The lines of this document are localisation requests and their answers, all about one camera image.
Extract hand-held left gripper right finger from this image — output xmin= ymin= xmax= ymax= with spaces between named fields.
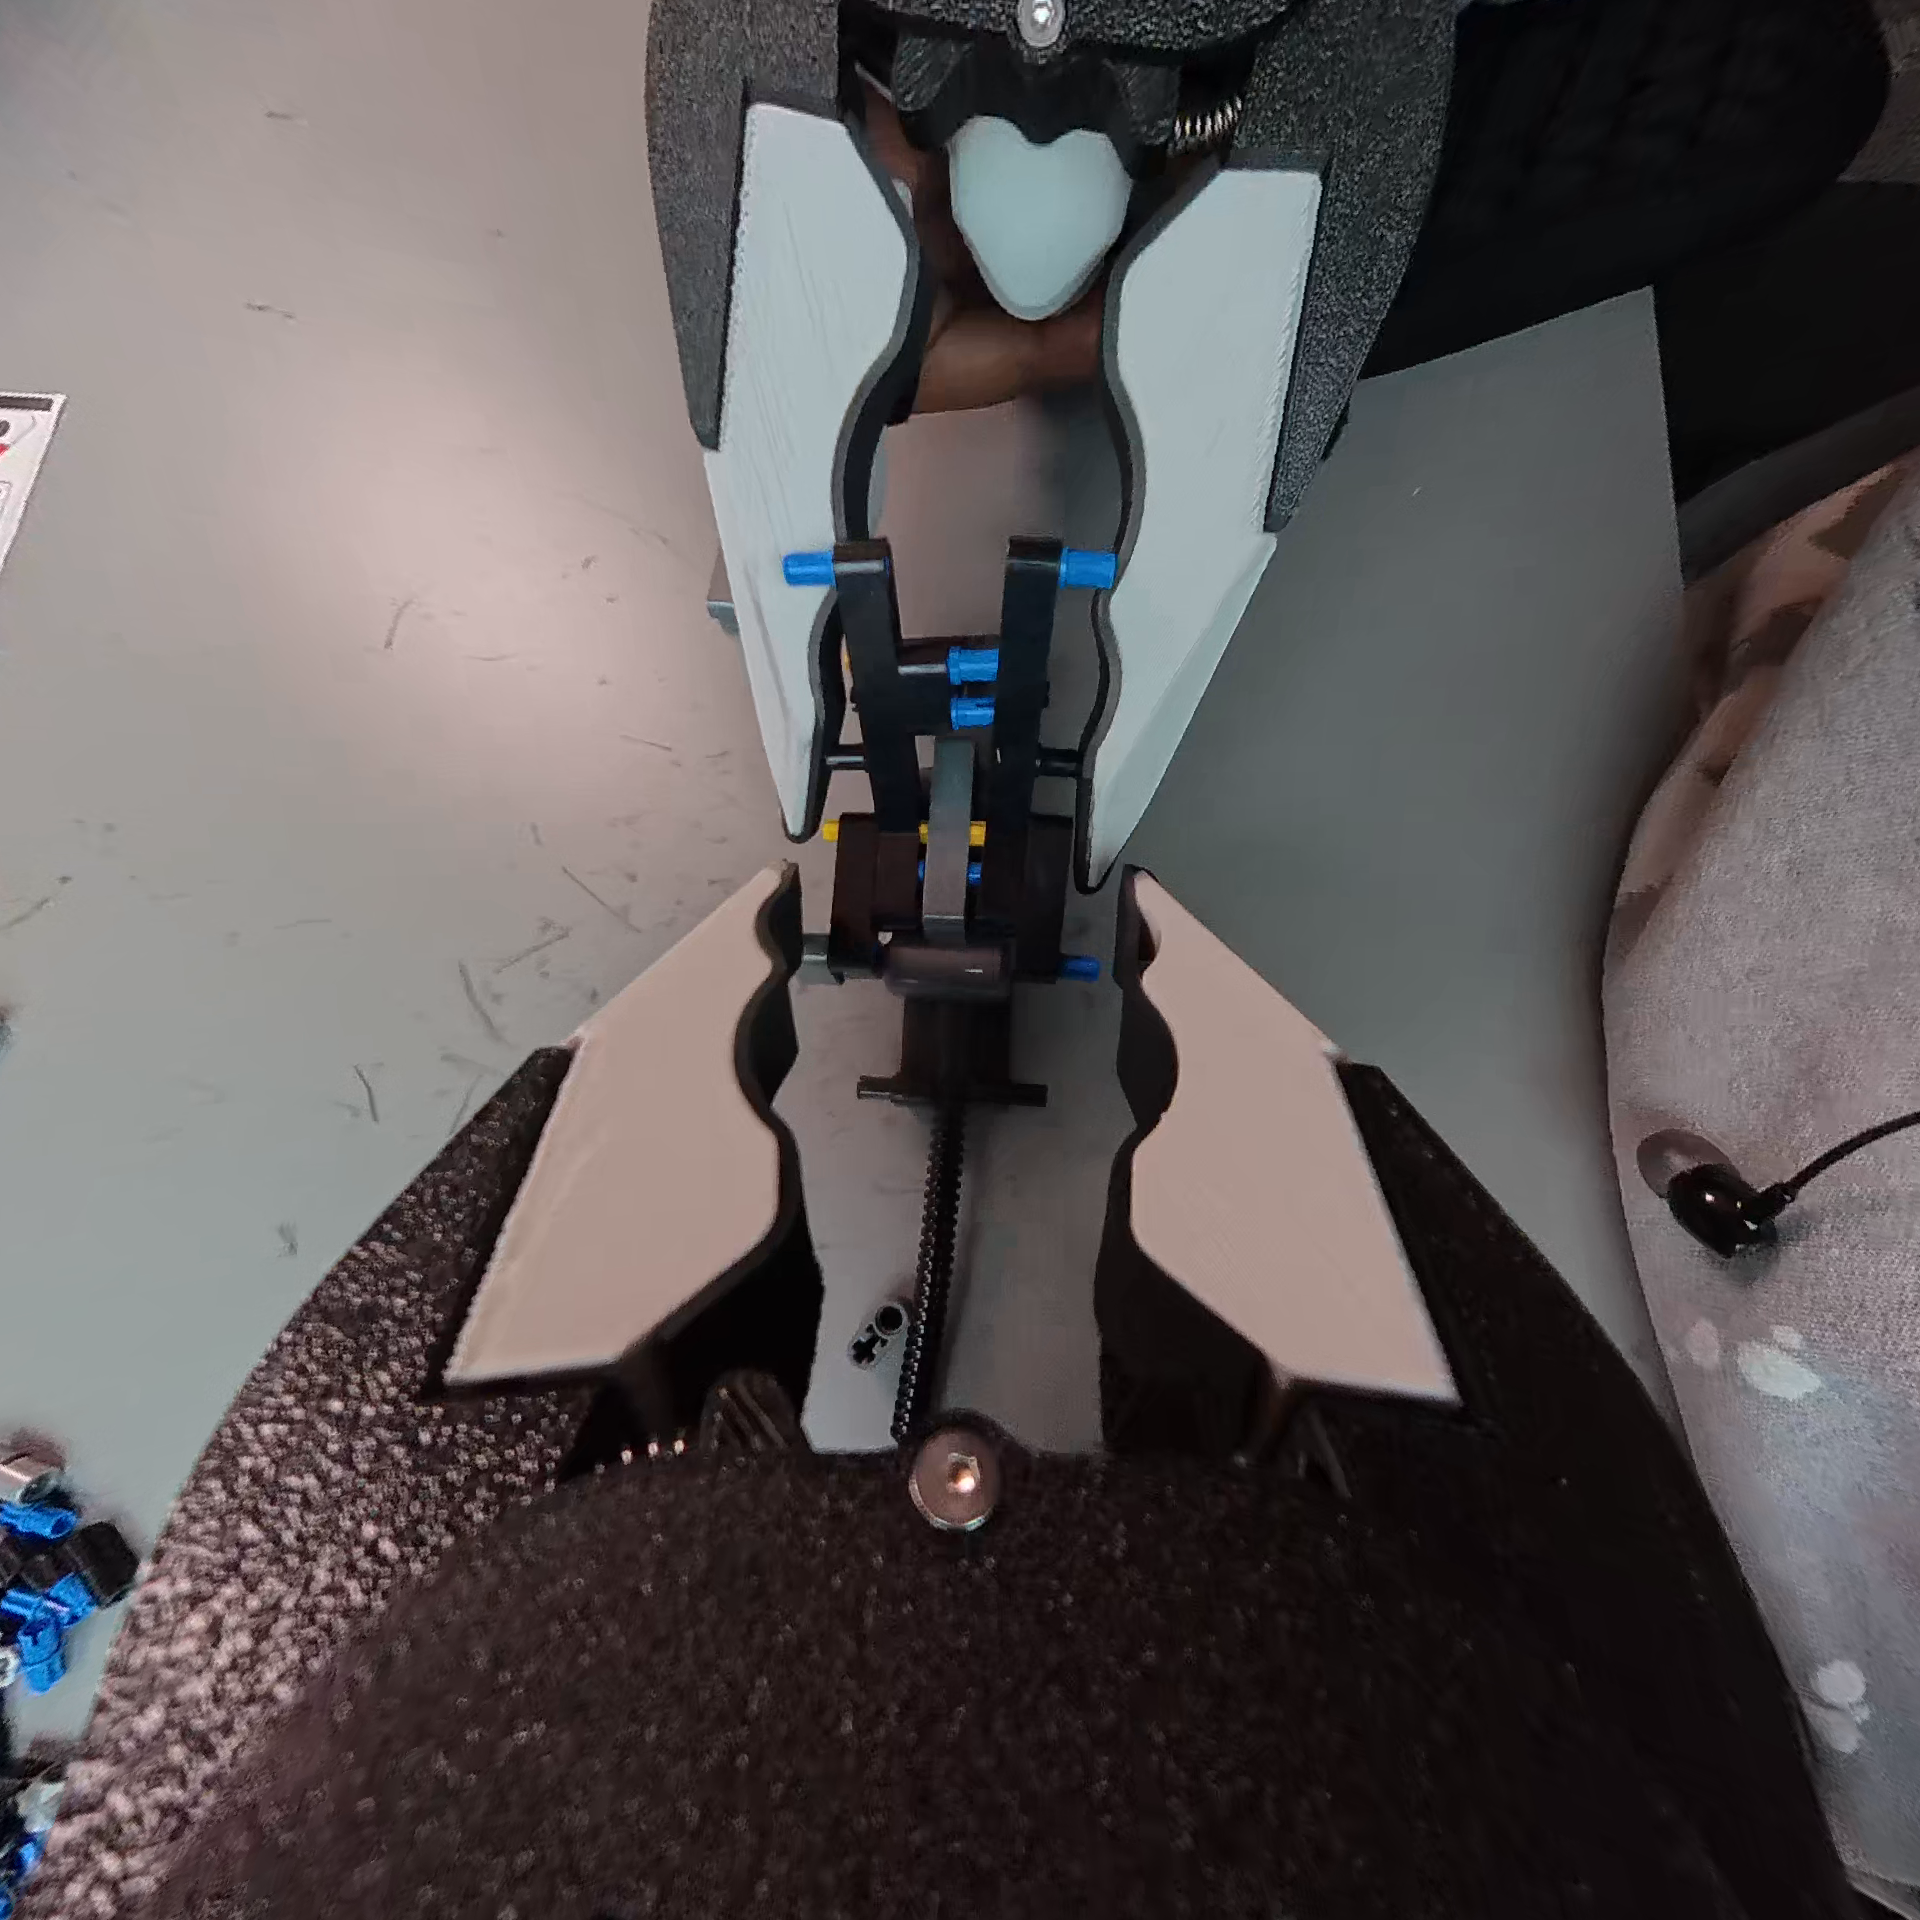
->
xmin=1093 ymin=864 xmax=1464 ymax=1461

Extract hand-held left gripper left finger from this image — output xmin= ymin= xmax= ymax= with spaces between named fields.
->
xmin=444 ymin=864 xmax=825 ymax=1442

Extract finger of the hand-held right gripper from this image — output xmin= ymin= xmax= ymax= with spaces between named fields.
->
xmin=702 ymin=103 xmax=925 ymax=847
xmin=1073 ymin=157 xmax=1326 ymax=899

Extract black toothed toy rack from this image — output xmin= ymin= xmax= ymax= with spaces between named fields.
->
xmin=892 ymin=1035 xmax=979 ymax=1453

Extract black toy brick assembly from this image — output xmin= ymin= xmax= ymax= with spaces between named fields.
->
xmin=780 ymin=533 xmax=1125 ymax=1112

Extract grey desk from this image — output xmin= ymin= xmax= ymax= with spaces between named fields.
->
xmin=0 ymin=0 xmax=1690 ymax=1704

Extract person's right hand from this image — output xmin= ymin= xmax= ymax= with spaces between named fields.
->
xmin=897 ymin=292 xmax=1117 ymax=421

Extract black quilted jacket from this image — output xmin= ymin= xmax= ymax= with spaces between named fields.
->
xmin=1350 ymin=0 xmax=1920 ymax=512

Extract grey camouflage cloth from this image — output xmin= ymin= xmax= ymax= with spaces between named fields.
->
xmin=1597 ymin=451 xmax=1920 ymax=1920

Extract pile of blue black pins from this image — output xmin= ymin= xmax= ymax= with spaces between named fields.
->
xmin=0 ymin=1433 xmax=142 ymax=1885

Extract white sticker sheet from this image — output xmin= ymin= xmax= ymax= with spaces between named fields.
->
xmin=0 ymin=390 xmax=71 ymax=583

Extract black earphone with cable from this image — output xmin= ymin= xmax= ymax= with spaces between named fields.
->
xmin=1635 ymin=1110 xmax=1920 ymax=1263

